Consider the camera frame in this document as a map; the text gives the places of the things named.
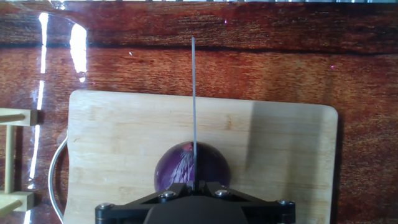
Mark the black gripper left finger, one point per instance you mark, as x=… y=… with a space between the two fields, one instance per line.
x=130 y=210

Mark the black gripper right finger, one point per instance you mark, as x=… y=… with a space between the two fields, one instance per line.
x=264 y=210

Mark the purple onion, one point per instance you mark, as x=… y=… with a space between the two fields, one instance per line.
x=174 y=168

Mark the steel cleaver knife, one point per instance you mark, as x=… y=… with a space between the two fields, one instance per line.
x=194 y=109

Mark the bamboo cutting board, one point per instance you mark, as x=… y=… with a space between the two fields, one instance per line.
x=124 y=140

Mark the wooden knife rack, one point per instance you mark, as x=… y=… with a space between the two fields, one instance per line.
x=9 y=155

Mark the glossy wood-grain table mat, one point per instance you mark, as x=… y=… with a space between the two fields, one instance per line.
x=248 y=62

